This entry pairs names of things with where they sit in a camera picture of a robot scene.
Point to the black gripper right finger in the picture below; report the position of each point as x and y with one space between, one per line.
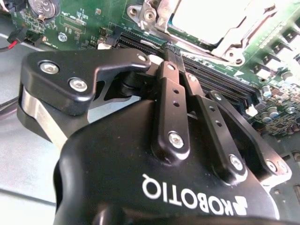
218 131

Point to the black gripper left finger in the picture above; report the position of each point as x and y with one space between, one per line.
171 112

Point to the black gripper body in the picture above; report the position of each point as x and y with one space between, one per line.
117 175

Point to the metal locking lever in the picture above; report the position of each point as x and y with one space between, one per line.
204 56

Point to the metal socket cover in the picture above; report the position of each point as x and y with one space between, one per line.
164 16

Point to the silver CPU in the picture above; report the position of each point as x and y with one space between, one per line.
211 18

